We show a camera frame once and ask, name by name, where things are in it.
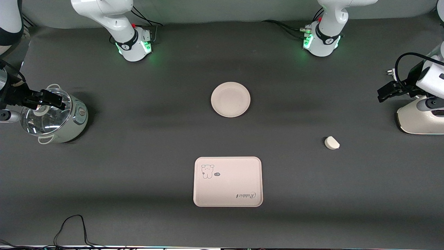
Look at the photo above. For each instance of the cream rectangular tray with print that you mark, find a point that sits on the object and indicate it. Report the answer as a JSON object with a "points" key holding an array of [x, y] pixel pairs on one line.
{"points": [[228, 184]]}

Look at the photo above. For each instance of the white steamed bun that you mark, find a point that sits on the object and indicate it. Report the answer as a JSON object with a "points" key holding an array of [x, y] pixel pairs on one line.
{"points": [[332, 143]]}

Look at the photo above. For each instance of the pale green electric pot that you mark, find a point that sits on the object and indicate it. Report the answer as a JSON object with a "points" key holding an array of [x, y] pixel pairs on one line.
{"points": [[78, 118]]}

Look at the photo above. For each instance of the round cream plate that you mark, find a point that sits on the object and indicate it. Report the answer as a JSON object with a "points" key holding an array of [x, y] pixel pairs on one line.
{"points": [[230, 99]]}

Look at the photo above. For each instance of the glass pot lid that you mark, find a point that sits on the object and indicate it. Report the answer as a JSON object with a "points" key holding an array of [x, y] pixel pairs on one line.
{"points": [[45, 121]]}

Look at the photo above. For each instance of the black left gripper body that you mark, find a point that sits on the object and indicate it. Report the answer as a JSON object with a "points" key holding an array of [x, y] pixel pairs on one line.
{"points": [[405, 85]]}

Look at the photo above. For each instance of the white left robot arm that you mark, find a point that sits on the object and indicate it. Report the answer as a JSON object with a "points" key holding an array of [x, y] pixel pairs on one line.
{"points": [[327, 38]]}

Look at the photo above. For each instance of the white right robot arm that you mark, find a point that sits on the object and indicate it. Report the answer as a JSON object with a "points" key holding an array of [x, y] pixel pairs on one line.
{"points": [[118, 24]]}

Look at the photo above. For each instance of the cream white appliance base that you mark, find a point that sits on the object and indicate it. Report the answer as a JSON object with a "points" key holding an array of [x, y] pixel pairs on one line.
{"points": [[416, 121]]}

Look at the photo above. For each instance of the small white plug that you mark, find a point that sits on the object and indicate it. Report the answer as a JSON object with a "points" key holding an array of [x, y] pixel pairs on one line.
{"points": [[391, 72]]}

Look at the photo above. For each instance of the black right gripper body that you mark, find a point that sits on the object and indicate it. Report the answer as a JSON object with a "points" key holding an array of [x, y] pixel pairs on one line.
{"points": [[14, 94]]}

